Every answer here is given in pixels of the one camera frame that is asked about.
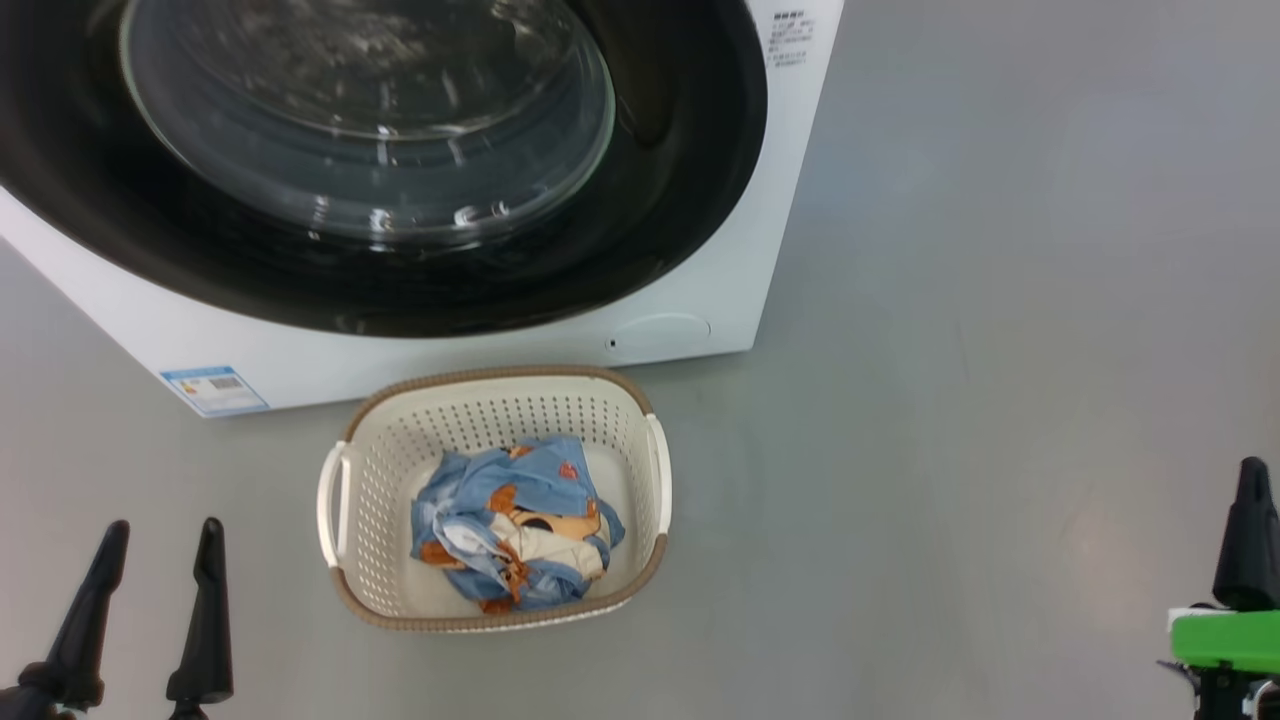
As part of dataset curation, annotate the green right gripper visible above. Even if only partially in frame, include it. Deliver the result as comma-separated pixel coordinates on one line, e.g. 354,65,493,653
1158,457,1280,720

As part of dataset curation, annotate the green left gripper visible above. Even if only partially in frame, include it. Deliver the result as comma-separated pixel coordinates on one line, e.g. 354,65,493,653
0,517,234,720

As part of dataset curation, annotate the blue cartoon garment cream print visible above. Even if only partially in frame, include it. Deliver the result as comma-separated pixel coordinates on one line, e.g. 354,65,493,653
415,485,626,614

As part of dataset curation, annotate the black round glass door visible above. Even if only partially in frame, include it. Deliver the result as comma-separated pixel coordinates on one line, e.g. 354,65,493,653
0,0,769,339

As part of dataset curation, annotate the cream perforated laundry basket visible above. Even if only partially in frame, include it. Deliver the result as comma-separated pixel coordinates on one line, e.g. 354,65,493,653
317,365,673,633

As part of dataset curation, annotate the white front-load washing machine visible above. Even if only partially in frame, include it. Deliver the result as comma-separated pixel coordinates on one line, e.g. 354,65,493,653
0,0,846,419

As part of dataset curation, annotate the blue energy label sticker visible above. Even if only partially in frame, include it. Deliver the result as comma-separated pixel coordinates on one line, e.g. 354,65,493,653
160,366,271,418

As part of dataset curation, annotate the round drain filter cover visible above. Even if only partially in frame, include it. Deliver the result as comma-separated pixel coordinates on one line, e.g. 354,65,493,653
607,313,712,356

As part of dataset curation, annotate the black text sticker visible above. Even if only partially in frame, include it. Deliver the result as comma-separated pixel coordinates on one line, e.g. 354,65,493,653
768,10,817,69

